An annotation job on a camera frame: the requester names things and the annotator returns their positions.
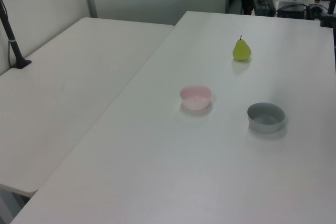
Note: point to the yellow-green pear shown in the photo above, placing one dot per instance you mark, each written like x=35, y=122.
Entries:
x=241, y=51

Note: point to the pink plastic bowl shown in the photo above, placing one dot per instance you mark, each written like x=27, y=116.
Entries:
x=195, y=99

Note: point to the grey plastic bowl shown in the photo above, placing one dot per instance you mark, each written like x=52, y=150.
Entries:
x=265, y=119

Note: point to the white side table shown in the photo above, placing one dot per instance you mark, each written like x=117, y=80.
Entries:
x=65, y=98

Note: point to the grey case with green parts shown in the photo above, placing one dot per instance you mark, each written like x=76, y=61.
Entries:
x=263, y=5

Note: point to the white partition panel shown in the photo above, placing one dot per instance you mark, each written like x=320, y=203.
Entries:
x=44, y=11

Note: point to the black electronics box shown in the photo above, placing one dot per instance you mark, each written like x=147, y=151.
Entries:
x=291, y=9

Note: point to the black clamp pole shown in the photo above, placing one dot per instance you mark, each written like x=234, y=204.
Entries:
x=329, y=11

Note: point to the black camera pole with base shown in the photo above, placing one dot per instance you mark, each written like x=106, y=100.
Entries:
x=10, y=40

